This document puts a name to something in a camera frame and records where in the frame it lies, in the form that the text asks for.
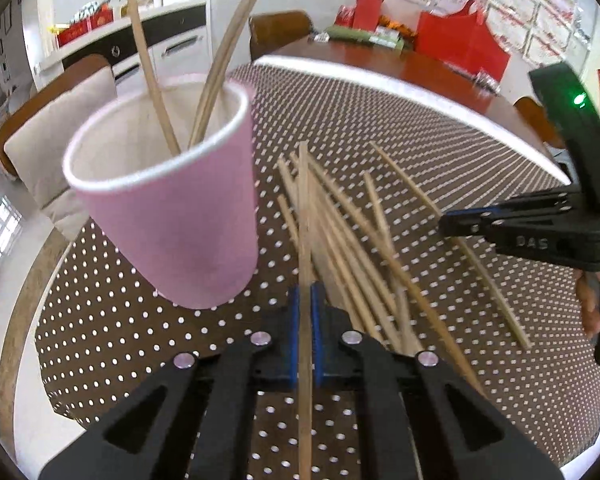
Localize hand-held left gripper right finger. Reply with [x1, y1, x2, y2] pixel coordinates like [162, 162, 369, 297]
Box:
[310, 283, 564, 480]

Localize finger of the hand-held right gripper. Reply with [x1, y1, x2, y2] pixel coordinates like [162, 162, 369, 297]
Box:
[459, 190, 595, 222]
[438, 212, 600, 272]

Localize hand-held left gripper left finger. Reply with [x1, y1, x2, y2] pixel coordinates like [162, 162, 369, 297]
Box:
[39, 284, 301, 480]

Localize bunch of bamboo sticks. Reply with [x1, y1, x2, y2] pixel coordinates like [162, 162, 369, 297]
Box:
[276, 141, 533, 401]

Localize pink paper cup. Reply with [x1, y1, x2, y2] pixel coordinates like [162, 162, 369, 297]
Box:
[62, 74, 260, 310]

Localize person's right hand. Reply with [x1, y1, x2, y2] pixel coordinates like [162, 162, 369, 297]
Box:
[575, 270, 600, 339]

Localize brown wooden chair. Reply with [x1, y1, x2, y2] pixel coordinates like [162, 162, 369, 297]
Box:
[248, 10, 314, 62]
[512, 96, 567, 150]

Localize brown polka dot tablecloth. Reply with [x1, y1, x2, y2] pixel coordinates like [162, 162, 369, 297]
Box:
[34, 62, 600, 480]

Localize red gift bag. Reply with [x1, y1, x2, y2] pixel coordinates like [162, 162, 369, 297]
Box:
[414, 0, 512, 82]

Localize flat green box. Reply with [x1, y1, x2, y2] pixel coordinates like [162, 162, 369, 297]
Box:
[322, 24, 412, 52]

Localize tall red box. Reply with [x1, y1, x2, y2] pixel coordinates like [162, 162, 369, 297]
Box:
[354, 0, 385, 31]

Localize beige chair cushion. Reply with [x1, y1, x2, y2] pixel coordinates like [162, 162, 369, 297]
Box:
[3, 66, 119, 241]

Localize white sideboard with black band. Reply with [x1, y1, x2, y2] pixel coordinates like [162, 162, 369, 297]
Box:
[35, 0, 212, 87]

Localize red gift box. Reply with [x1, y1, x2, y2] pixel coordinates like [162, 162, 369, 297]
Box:
[55, 3, 116, 47]

